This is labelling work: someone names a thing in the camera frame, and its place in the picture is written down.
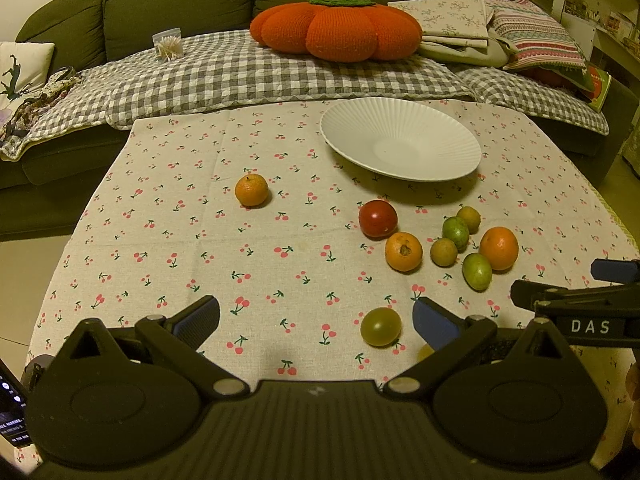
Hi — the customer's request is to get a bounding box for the large orange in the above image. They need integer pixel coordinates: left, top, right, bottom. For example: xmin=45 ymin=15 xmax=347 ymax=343
xmin=478 ymin=226 xmax=518 ymax=272

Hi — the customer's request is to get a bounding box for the green lime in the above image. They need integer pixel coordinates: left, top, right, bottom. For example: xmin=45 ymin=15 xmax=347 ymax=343
xmin=442 ymin=217 xmax=470 ymax=252
xmin=462 ymin=252 xmax=492 ymax=292

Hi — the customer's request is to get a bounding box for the yellow-green tomato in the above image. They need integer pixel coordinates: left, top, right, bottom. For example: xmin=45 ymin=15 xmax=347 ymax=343
xmin=360 ymin=308 xmax=402 ymax=347

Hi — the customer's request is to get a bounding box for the small yellow-brown fruit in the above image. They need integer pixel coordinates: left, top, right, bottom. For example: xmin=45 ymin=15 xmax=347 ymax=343
xmin=457 ymin=206 xmax=482 ymax=234
xmin=430 ymin=238 xmax=458 ymax=268

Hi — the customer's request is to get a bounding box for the orange with brown spot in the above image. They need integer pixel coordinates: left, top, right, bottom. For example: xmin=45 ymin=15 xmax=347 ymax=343
xmin=385 ymin=232 xmax=423 ymax=273

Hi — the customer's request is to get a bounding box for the red tomato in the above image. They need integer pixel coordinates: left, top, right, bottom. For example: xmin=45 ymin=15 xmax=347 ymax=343
xmin=358 ymin=200 xmax=398 ymax=238

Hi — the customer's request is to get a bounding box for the small orange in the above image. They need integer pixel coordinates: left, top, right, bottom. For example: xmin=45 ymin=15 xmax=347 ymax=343
xmin=234 ymin=174 xmax=269 ymax=207

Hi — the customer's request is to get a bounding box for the cherry print tablecloth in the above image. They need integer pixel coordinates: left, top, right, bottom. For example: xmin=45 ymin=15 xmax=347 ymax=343
xmin=14 ymin=97 xmax=640 ymax=466

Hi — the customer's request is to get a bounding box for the smartphone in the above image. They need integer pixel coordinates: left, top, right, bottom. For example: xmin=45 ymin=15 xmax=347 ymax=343
xmin=0 ymin=362 xmax=32 ymax=448

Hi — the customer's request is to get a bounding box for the green book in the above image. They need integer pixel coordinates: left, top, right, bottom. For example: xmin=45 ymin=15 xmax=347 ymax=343
xmin=582 ymin=64 xmax=612 ymax=112

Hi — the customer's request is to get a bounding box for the dark green sofa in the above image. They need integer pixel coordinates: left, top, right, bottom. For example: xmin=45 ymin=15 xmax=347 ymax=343
xmin=0 ymin=0 xmax=640 ymax=241

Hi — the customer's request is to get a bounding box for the white ribbed plate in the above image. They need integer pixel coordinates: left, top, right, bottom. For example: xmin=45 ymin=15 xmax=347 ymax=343
xmin=320 ymin=98 xmax=482 ymax=182

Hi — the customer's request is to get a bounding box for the striped patterned pillow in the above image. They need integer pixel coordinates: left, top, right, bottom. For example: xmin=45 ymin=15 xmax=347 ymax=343
xmin=483 ymin=0 xmax=587 ymax=70

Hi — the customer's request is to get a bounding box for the floral cloth on sofa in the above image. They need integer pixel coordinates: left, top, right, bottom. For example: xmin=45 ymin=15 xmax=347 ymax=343
xmin=1 ymin=67 xmax=82 ymax=145

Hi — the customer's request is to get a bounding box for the grey checkered blanket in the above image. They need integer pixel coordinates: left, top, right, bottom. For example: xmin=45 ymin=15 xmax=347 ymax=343
xmin=0 ymin=28 xmax=611 ymax=162

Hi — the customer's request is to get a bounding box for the folded floral bedsheet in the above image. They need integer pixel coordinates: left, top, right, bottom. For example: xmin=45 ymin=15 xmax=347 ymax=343
xmin=388 ymin=0 xmax=511 ymax=67

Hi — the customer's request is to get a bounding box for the toothpick box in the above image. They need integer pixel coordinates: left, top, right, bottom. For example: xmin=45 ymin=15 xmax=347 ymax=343
xmin=152 ymin=27 xmax=184 ymax=61

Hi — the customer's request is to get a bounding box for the white embroidered pillow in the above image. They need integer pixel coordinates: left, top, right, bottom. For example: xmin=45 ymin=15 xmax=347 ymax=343
xmin=0 ymin=41 xmax=54 ymax=122

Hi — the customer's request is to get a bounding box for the orange pumpkin cushion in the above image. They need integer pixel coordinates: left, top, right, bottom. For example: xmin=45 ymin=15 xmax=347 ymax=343
xmin=250 ymin=0 xmax=422 ymax=63

